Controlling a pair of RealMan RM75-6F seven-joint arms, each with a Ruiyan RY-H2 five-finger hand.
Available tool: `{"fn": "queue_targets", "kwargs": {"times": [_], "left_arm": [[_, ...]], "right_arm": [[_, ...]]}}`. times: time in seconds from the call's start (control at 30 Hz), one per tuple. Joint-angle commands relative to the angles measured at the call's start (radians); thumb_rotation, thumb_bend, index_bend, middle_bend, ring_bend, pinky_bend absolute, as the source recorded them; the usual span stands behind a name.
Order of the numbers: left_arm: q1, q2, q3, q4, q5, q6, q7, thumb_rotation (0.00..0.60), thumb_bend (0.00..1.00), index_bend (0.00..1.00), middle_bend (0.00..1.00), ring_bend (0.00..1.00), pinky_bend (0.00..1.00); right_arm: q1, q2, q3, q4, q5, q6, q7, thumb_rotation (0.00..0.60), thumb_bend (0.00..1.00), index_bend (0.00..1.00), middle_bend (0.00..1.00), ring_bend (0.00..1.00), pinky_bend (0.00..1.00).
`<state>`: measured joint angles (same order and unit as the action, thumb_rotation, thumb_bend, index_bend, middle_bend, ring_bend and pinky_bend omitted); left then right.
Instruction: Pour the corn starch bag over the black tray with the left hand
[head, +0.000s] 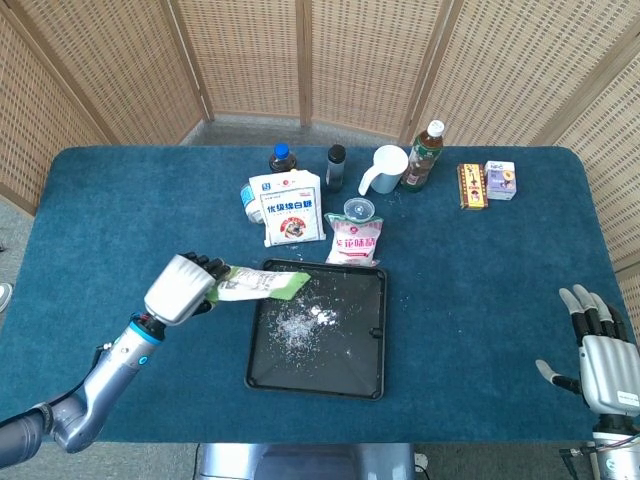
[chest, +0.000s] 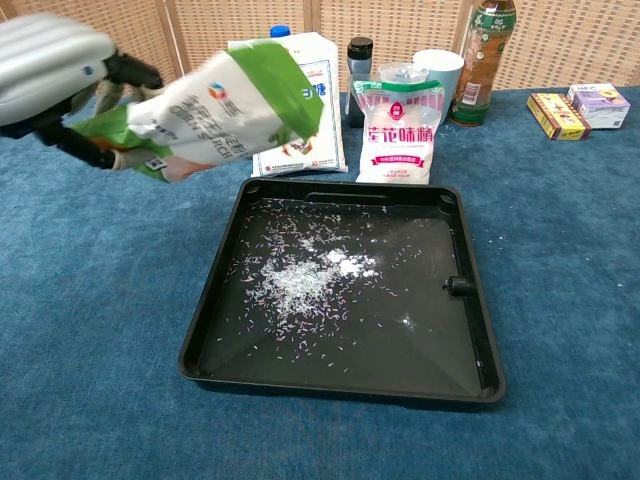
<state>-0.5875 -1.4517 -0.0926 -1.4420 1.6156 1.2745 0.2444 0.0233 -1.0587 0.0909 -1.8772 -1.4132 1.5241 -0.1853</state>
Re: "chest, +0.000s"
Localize woven bamboo folding screen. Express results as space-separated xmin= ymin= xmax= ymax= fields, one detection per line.
xmin=0 ymin=0 xmax=640 ymax=101

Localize white sugar bag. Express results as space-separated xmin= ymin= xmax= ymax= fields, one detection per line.
xmin=251 ymin=31 xmax=350 ymax=179

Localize white seasoning packet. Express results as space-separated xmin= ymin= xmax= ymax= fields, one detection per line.
xmin=352 ymin=79 xmax=446 ymax=185

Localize black square plastic tray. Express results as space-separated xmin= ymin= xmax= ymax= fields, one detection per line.
xmin=177 ymin=178 xmax=507 ymax=412

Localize tea bottle white cap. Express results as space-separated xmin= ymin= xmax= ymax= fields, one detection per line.
xmin=448 ymin=0 xmax=518 ymax=128

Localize green and white starch bag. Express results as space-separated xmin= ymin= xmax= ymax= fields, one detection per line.
xmin=67 ymin=39 xmax=326 ymax=185

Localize clear plastic lidded cup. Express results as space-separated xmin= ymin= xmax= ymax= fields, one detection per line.
xmin=377 ymin=61 xmax=431 ymax=86

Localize slim black bottle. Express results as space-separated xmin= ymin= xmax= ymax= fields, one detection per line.
xmin=346 ymin=36 xmax=375 ymax=129

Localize white paper cup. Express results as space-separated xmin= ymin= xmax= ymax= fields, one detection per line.
xmin=412 ymin=48 xmax=466 ymax=119

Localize blue table cloth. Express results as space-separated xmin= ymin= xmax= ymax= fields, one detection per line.
xmin=0 ymin=84 xmax=640 ymax=480

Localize scattered white rice grains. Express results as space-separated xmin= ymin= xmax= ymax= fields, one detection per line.
xmin=214 ymin=197 xmax=416 ymax=351

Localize red yellow carton box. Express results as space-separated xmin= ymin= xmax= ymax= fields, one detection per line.
xmin=526 ymin=92 xmax=593 ymax=141

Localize purple white carton box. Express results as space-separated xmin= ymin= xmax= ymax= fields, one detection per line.
xmin=566 ymin=83 xmax=632 ymax=130

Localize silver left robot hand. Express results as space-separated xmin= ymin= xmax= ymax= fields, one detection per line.
xmin=0 ymin=12 xmax=165 ymax=172

